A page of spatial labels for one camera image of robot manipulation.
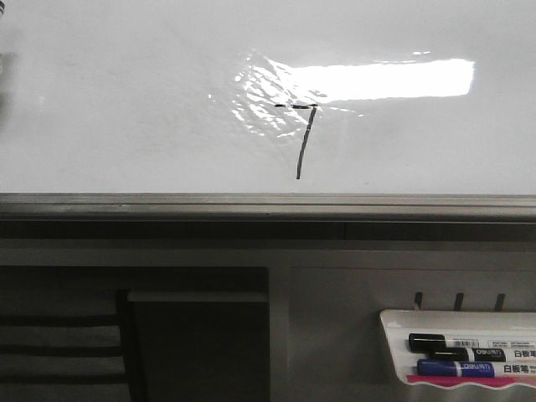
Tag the black capped marker middle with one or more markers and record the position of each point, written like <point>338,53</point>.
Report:
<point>483,355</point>

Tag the white plastic marker tray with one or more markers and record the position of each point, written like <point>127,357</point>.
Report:
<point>409,386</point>

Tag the white pegboard panel with hooks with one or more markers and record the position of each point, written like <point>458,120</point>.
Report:
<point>326,338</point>

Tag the white whiteboard with metal frame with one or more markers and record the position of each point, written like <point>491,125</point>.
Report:
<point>360,120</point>

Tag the dark chair with slats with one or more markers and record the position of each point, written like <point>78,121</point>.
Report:
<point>134,334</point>

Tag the black capped marker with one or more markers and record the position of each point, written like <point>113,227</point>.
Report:
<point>424,342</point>
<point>483,355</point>

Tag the black capped marker top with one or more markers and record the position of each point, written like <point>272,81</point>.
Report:
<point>424,342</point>

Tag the blue capped whiteboard marker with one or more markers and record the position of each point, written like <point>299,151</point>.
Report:
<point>431,367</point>

